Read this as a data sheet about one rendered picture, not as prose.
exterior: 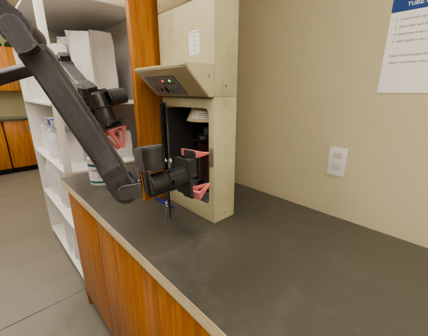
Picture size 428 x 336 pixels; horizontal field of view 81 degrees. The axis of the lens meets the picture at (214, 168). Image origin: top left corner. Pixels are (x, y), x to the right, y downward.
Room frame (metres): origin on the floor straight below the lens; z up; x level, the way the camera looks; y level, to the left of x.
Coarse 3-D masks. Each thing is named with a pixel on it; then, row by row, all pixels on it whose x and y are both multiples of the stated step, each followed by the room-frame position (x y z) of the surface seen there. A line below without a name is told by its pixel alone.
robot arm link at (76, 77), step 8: (64, 56) 1.19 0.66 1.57; (64, 64) 1.17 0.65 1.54; (72, 64) 1.19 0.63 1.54; (72, 72) 1.09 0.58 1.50; (80, 72) 1.11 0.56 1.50; (72, 80) 1.03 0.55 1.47; (80, 80) 1.01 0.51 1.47; (88, 80) 1.00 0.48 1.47; (80, 88) 0.93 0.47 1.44; (88, 96) 0.93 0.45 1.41; (88, 104) 0.94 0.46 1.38
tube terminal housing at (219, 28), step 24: (216, 0) 0.86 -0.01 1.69; (168, 24) 1.04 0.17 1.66; (192, 24) 0.93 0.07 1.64; (216, 24) 0.86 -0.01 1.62; (168, 48) 1.04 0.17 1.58; (216, 48) 0.86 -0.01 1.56; (216, 72) 0.86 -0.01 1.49; (168, 96) 1.05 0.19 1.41; (216, 96) 0.86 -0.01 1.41; (216, 120) 0.86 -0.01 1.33; (168, 144) 1.07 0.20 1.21; (216, 144) 0.86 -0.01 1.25; (216, 168) 0.86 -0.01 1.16; (216, 192) 0.86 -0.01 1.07; (216, 216) 0.86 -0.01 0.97
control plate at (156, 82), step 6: (150, 78) 0.97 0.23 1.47; (156, 78) 0.95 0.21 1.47; (162, 78) 0.92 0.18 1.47; (168, 78) 0.89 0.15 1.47; (174, 78) 0.87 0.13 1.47; (150, 84) 1.02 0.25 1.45; (156, 84) 0.99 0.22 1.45; (162, 84) 0.96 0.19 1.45; (168, 84) 0.93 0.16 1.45; (174, 84) 0.90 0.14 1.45; (180, 84) 0.88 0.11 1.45; (156, 90) 1.03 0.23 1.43; (180, 90) 0.91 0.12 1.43
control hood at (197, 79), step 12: (144, 72) 0.97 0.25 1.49; (156, 72) 0.91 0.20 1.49; (168, 72) 0.87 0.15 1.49; (180, 72) 0.82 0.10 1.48; (192, 72) 0.79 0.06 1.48; (204, 72) 0.83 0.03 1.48; (192, 84) 0.84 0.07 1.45; (204, 84) 0.83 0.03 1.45; (180, 96) 0.96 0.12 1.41; (192, 96) 0.90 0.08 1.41; (204, 96) 0.85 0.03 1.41
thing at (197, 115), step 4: (192, 108) 1.00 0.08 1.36; (196, 108) 0.98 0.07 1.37; (192, 112) 0.99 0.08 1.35; (196, 112) 0.97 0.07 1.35; (200, 112) 0.96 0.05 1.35; (204, 112) 0.95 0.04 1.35; (188, 116) 1.01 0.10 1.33; (192, 116) 0.97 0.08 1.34; (196, 116) 0.96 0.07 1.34; (200, 116) 0.95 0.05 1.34; (204, 116) 0.95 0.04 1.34; (208, 116) 0.95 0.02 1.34; (188, 120) 0.99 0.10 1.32; (192, 120) 0.96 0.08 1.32; (196, 120) 0.95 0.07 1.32; (200, 120) 0.95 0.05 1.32; (204, 120) 0.94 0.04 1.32; (208, 120) 0.94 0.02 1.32
